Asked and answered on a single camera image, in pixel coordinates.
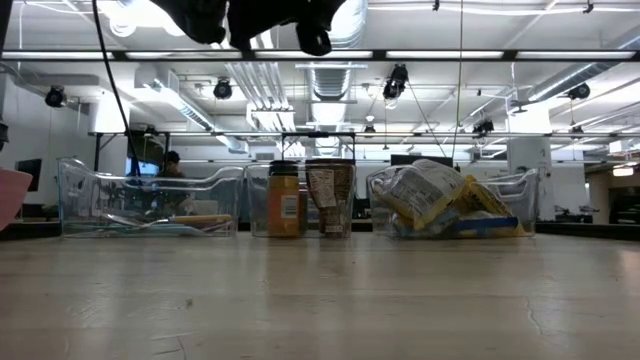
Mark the yellow ramen noodle pack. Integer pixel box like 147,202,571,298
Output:
452,174,514,221
372,158,467,231

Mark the black cable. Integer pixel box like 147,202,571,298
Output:
91,0,141,177

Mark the black aluminium table frame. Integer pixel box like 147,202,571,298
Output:
0,221,640,242

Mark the black overhead light bar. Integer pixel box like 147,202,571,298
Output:
0,48,640,63

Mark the black wall screen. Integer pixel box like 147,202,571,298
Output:
15,158,44,194

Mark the silver ceiling air duct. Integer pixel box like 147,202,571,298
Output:
299,0,369,101

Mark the clear plastic bin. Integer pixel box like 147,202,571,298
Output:
247,162,359,239
366,167,540,239
56,157,245,239

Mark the thin hanging cable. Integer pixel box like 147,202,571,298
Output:
452,0,464,161

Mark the black metal stand frame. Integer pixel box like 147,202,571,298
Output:
280,131,357,171

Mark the pink bowl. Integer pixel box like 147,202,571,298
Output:
0,169,33,232

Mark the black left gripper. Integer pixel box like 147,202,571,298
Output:
294,19,335,57

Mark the person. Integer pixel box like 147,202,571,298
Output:
160,149,185,180

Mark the iridescent purple teal spoon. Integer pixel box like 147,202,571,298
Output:
64,225,201,237

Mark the orange spice bottle black cap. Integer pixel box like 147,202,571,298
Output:
268,160,301,238

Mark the blue white ramen pack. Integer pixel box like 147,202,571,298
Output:
457,215,525,237

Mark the black monitor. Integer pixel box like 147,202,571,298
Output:
390,154,455,169

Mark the brown spice jar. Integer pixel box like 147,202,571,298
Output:
304,158,356,238

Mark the spoon with yellow handle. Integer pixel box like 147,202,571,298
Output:
102,213,235,230

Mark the monitor with blue screen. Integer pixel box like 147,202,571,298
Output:
124,130,167,177

